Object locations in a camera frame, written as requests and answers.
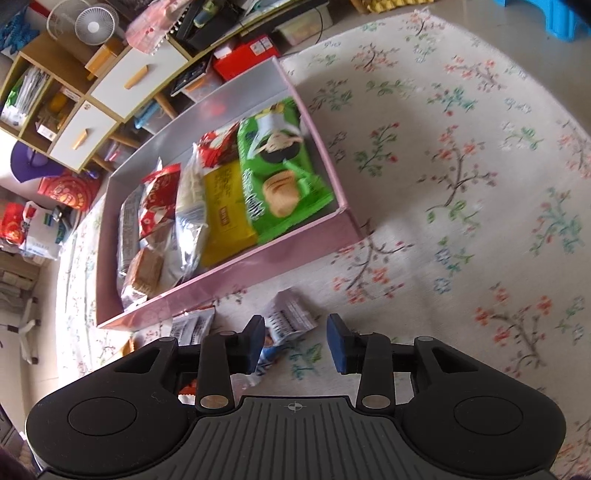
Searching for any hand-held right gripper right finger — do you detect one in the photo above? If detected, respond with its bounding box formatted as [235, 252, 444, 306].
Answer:
[326, 314, 481, 411]

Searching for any striped silver snack packet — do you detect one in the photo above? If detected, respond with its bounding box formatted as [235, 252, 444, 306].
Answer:
[170, 308, 215, 347]
[264, 288, 318, 344]

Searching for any white chair base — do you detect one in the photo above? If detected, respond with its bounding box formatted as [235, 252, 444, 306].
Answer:
[0, 295, 40, 365]

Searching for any floral rug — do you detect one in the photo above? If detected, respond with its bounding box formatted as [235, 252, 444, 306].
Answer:
[55, 14, 591, 480]

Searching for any white wire fan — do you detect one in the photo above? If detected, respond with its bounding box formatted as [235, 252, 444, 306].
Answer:
[46, 0, 88, 40]

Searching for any black-lidded clear storage bin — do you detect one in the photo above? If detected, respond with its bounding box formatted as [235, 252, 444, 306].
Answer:
[171, 60, 222, 100]

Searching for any green snack packet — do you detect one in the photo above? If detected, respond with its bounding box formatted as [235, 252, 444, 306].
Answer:
[236, 97, 335, 245]

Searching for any red cardboard box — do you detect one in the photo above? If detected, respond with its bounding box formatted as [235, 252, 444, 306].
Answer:
[212, 36, 278, 81]

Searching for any orange red snack packet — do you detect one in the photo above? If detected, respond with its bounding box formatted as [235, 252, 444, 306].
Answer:
[178, 374, 199, 404]

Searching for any yellow egg tray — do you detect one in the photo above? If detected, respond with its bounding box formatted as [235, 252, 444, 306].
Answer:
[362, 0, 432, 14]

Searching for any pink patterned cloth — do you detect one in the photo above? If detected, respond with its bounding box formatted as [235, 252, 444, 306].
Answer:
[126, 0, 204, 51]

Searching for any wooden cabinet with white drawers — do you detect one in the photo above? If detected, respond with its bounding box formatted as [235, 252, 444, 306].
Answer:
[0, 32, 192, 174]

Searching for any purple hat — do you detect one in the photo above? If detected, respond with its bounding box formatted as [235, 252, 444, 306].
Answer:
[11, 141, 65, 183]

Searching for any brown cardboard box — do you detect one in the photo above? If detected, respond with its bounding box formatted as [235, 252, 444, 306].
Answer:
[85, 37, 125, 79]

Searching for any yellow snack packet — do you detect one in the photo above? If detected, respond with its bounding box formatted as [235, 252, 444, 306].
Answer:
[201, 161, 258, 268]

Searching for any pink box with silver lining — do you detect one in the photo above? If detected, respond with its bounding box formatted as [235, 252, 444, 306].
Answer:
[96, 56, 365, 330]

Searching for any white printed plastic bag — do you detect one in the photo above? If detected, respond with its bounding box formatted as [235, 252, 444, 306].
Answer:
[0, 200, 70, 259]

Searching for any cream biscuit snack packet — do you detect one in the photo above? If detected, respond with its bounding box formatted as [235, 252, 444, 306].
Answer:
[120, 244, 185, 308]

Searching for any blue plastic stool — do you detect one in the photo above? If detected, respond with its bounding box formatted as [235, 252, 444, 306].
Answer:
[493, 0, 587, 44]

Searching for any white desk fan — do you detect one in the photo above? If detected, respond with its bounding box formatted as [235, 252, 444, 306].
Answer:
[74, 4, 116, 44]

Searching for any red and white snack packet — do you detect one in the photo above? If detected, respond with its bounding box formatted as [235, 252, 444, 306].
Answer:
[198, 121, 241, 168]

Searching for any blue-lidded clear storage bin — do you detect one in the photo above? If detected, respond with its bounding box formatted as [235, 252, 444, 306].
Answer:
[134, 99, 171, 132]

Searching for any blue and white snack packet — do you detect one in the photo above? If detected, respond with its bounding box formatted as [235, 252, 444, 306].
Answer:
[252, 342, 296, 384]

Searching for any red drum decoration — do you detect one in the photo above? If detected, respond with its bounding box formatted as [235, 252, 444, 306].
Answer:
[38, 173, 101, 212]

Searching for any clear white snack packet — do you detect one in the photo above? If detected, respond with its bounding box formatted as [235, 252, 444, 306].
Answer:
[174, 145, 211, 282]

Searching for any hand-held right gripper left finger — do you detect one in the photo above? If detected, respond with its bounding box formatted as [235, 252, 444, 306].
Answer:
[113, 315, 266, 412]

